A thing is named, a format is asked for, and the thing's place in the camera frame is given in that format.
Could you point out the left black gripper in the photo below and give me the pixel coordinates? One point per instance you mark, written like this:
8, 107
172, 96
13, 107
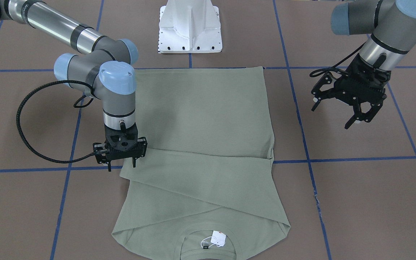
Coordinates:
367, 109

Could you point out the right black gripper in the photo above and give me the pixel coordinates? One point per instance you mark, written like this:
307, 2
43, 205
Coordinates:
142, 144

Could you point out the olive green long-sleeve shirt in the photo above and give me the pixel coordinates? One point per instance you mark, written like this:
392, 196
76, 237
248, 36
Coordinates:
208, 166

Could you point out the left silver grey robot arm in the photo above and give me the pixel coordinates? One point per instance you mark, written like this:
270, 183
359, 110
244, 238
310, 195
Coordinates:
391, 25

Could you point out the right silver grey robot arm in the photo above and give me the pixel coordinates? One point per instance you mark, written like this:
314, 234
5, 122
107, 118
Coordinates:
102, 69

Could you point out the white shirt price tag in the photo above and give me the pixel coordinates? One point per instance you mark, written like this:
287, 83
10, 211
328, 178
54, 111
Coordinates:
217, 239

